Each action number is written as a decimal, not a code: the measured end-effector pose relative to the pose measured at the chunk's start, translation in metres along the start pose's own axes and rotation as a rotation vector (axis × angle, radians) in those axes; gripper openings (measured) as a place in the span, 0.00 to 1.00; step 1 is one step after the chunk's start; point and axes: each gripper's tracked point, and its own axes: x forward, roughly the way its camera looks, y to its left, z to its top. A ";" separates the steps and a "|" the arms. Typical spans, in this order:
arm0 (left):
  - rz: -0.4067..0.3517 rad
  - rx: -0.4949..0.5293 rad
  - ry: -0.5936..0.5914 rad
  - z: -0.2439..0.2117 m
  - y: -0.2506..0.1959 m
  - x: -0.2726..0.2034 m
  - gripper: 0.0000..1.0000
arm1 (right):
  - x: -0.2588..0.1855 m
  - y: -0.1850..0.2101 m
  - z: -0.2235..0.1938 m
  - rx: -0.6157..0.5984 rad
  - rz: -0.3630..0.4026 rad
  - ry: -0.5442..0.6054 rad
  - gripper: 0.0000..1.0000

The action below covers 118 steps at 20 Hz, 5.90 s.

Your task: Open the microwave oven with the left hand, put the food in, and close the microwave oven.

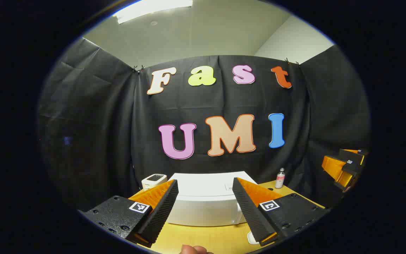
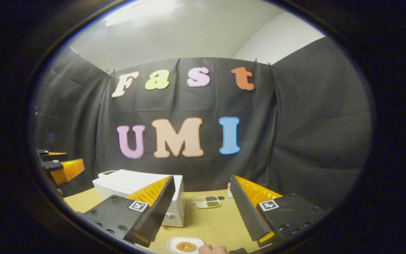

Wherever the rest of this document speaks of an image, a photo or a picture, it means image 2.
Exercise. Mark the white square plate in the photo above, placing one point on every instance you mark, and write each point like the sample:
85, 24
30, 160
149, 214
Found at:
174, 244

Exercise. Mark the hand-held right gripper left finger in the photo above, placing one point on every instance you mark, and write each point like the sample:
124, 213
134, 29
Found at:
153, 215

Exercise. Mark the small clear bottle pink label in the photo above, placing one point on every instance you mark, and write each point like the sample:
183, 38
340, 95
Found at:
229, 190

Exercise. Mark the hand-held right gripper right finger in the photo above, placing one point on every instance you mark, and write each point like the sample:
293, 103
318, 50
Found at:
247, 211

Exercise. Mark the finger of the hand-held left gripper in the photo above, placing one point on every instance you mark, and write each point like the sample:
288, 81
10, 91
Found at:
56, 156
67, 171

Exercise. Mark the sugared doughnut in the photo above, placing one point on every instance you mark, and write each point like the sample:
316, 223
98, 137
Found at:
186, 247

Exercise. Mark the white microwave oven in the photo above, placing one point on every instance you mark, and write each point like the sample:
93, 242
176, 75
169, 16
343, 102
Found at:
132, 181

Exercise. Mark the white divided seasoning dish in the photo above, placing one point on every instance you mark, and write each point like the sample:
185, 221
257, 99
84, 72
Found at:
206, 202

